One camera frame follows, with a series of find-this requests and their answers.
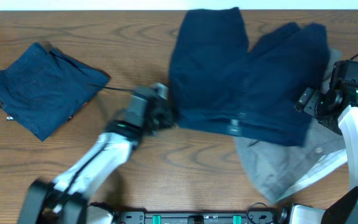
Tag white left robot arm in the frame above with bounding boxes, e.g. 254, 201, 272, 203
17, 83, 174, 223

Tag folded navy shorts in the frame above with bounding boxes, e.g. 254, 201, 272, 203
0, 42, 109, 141

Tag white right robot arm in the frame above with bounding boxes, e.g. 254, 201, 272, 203
288, 60, 358, 224

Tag dark navy shorts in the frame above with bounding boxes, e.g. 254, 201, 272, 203
168, 8, 329, 146

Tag grey garment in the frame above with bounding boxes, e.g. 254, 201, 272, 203
233, 48, 349, 205

